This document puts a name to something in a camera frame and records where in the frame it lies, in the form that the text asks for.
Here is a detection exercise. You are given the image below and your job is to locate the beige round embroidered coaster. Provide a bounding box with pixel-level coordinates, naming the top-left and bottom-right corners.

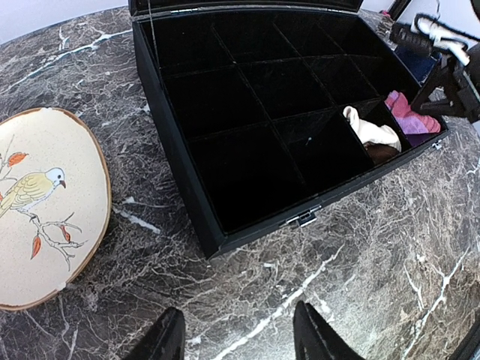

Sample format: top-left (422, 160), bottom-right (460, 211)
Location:
top-left (1, 107), bottom-right (112, 311)

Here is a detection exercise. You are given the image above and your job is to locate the black display case with lid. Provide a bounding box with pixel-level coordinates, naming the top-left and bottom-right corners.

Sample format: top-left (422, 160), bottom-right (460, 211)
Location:
top-left (129, 1), bottom-right (448, 258)

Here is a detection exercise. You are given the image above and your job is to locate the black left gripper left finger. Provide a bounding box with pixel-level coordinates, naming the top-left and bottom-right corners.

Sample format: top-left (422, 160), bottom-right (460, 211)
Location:
top-left (124, 307), bottom-right (186, 360)

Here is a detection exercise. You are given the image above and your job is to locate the beige brown block sock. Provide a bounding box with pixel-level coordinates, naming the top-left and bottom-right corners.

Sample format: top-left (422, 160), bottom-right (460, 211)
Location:
top-left (343, 106), bottom-right (402, 165)

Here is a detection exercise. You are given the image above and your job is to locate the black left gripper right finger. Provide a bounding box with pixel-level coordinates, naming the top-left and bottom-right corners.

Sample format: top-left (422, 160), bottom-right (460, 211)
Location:
top-left (293, 301), bottom-right (363, 360)

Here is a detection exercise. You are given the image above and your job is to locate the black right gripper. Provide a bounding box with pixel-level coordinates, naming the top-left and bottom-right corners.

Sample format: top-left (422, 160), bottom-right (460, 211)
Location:
top-left (410, 37), bottom-right (480, 125)

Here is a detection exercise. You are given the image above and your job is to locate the maroon purple orange sock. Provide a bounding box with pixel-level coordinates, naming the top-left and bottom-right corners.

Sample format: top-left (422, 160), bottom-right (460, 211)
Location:
top-left (385, 90), bottom-right (442, 147)

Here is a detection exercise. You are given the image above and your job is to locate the right black frame post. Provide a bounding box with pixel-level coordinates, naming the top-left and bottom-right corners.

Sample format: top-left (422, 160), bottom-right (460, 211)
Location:
top-left (387, 0), bottom-right (411, 20)

